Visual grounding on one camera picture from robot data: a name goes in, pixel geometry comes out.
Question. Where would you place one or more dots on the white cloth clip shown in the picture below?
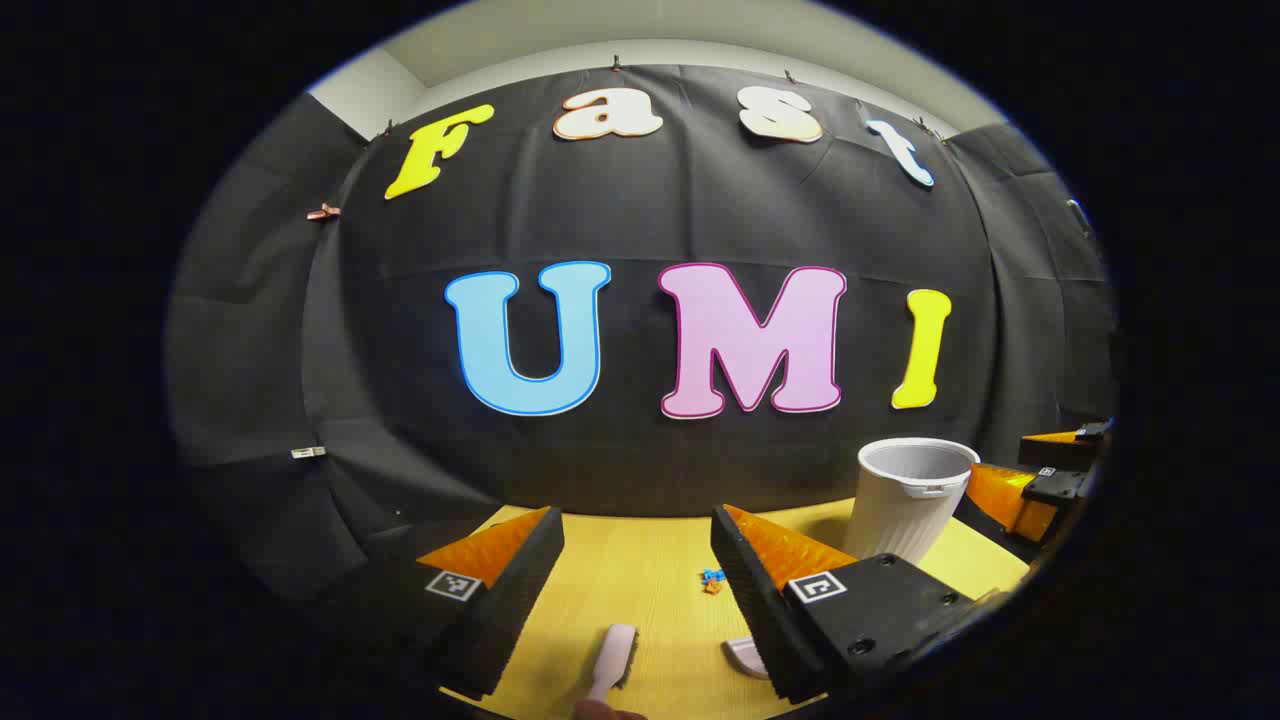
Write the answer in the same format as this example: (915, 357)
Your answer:
(308, 452)

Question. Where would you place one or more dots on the black backdrop cloth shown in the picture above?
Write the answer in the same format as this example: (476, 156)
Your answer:
(620, 220)

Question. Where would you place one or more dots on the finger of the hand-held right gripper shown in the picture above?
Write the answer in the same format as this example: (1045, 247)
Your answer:
(1005, 492)
(1060, 452)

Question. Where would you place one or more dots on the yellow wooden desktop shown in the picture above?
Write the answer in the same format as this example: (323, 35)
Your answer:
(640, 570)

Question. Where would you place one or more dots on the copper cloth clip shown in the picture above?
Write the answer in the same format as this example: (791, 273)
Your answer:
(322, 212)

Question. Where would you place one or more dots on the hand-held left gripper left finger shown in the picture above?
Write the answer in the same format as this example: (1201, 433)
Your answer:
(520, 600)

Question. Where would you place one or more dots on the white ribbed garbage bin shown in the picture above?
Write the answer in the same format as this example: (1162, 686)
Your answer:
(905, 515)

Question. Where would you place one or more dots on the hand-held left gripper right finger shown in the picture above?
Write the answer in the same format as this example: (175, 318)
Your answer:
(760, 610)

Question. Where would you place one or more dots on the small lilac broom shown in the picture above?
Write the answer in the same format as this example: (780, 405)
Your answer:
(612, 655)

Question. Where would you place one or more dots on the lilac dustpan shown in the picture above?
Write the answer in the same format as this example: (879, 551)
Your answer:
(745, 657)

